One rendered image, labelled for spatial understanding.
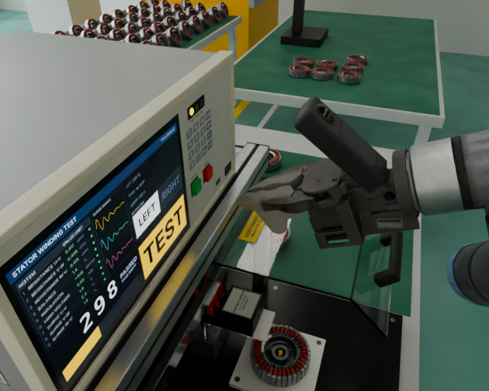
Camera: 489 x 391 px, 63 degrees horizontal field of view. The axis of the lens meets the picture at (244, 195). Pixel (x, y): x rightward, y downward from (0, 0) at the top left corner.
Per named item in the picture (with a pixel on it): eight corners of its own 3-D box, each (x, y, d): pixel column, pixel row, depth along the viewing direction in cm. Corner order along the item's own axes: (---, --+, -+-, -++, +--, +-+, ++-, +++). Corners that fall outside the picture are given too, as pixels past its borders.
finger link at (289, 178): (252, 229, 55) (316, 220, 50) (234, 194, 52) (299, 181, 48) (259, 216, 57) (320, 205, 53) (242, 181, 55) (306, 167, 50)
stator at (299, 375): (317, 347, 79) (319, 337, 77) (296, 399, 71) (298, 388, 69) (265, 326, 83) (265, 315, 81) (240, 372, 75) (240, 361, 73)
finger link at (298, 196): (261, 219, 47) (333, 208, 43) (255, 209, 46) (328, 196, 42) (272, 196, 51) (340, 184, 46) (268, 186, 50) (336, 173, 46)
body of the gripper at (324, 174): (313, 251, 48) (422, 240, 42) (288, 192, 44) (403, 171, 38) (326, 213, 54) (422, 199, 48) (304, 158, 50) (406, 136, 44)
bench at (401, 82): (412, 109, 355) (436, 19, 310) (404, 247, 214) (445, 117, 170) (290, 93, 385) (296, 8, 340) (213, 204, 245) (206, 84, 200)
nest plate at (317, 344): (325, 343, 81) (325, 339, 81) (309, 414, 70) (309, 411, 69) (254, 321, 86) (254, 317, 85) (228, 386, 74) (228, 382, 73)
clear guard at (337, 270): (396, 230, 74) (404, 204, 70) (386, 338, 56) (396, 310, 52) (230, 194, 83) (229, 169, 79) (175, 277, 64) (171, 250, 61)
